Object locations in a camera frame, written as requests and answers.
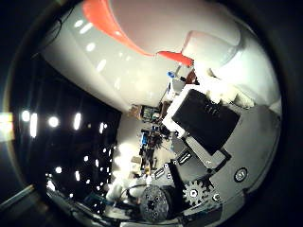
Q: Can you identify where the white cardboard box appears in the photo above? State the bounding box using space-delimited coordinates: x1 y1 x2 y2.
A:
166 78 187 102

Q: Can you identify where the dark bottle with blue tag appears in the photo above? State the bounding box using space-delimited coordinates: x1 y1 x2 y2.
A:
167 70 187 81

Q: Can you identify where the cluttered equipment rack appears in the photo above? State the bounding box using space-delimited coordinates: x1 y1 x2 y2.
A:
128 103 173 176

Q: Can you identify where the white spray bottle orange trigger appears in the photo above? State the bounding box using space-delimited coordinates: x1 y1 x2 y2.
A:
82 0 282 110

